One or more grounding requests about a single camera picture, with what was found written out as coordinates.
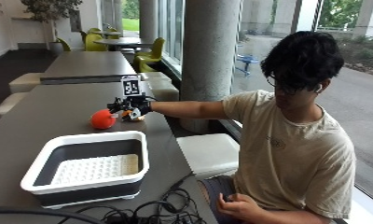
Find small orange white toy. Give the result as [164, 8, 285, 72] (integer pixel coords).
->
[122, 109, 147, 122]

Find orange ball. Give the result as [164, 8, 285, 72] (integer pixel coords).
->
[90, 108, 119, 131]

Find white marker cube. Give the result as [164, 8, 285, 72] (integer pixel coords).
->
[122, 75, 142, 97]

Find white cube stool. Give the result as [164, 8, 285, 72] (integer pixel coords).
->
[139, 71, 172, 82]
[9, 72, 46, 94]
[176, 133, 241, 181]
[146, 78, 180, 103]
[0, 91, 30, 120]

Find long grey table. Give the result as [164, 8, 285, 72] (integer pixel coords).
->
[39, 50, 139, 86]

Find green chair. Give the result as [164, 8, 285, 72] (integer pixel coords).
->
[132, 55, 163, 74]
[84, 33, 110, 52]
[135, 36, 167, 62]
[55, 37, 74, 52]

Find round grey table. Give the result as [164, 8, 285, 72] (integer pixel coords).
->
[91, 29, 123, 39]
[94, 36, 155, 51]

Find white grey wash basin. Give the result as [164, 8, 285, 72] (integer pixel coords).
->
[19, 130, 151, 210]

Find person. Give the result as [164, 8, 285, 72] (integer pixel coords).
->
[149, 30, 358, 224]

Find concrete pillar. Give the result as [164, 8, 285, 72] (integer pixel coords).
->
[177, 0, 243, 134]

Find potted tree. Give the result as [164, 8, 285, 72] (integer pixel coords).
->
[19, 0, 84, 50]

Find blue outdoor bench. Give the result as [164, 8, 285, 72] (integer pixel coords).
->
[235, 54, 261, 77]

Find black glasses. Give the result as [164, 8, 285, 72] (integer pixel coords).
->
[265, 74, 297, 96]

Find tangle of black cables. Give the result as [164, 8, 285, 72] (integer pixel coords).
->
[76, 171, 209, 224]

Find thick black cable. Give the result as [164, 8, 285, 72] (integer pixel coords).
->
[0, 205, 106, 224]

